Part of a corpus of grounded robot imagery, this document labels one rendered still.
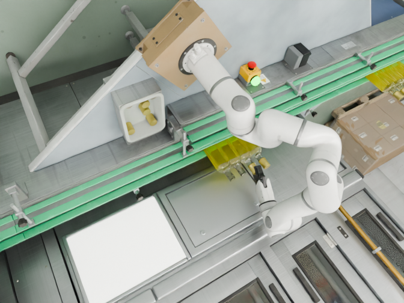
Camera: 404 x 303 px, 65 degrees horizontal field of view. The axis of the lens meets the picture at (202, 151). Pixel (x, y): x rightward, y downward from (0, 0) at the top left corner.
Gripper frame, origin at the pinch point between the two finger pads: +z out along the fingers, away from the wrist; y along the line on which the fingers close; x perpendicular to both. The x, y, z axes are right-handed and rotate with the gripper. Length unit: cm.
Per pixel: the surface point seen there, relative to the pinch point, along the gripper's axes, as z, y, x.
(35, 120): 38, 12, 92
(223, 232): -20.5, -9.6, 19.7
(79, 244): -14, -6, 79
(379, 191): 78, -334, -275
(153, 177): 7.0, -0.4, 45.2
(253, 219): -17.3, -10.7, 5.2
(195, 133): 15.8, 14.8, 24.5
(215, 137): 17.4, 6.7, 15.3
